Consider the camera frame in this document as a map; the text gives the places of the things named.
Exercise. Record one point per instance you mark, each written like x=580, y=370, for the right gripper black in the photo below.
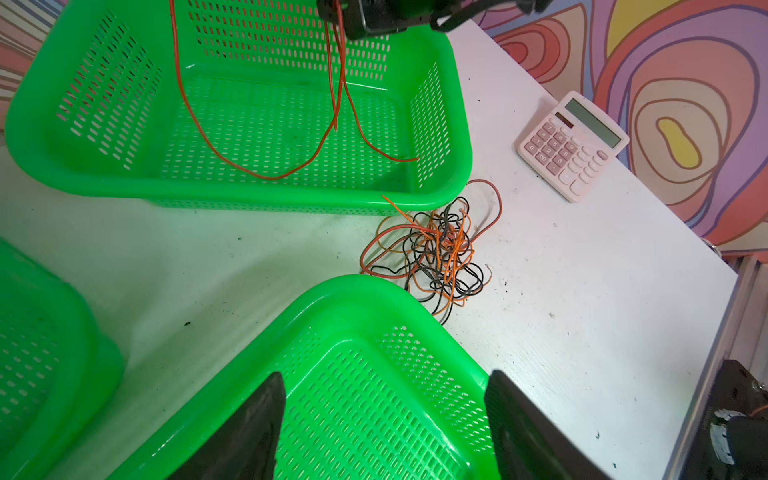
x=363, y=19

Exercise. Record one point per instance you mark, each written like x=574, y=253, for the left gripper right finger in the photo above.
x=527, y=445

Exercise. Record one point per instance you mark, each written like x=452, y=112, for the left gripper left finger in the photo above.
x=245, y=446

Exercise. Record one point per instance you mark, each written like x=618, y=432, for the green basket front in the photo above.
x=375, y=389

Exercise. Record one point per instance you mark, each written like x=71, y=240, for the green basket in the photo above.
x=240, y=105
x=375, y=389
x=58, y=369

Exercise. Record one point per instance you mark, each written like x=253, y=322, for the green basket back right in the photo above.
x=240, y=105

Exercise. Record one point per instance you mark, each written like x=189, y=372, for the green basket back left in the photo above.
x=58, y=369

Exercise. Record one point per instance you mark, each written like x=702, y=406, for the pink white calculator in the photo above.
x=572, y=145

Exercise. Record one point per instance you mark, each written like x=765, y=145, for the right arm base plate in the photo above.
x=731, y=440

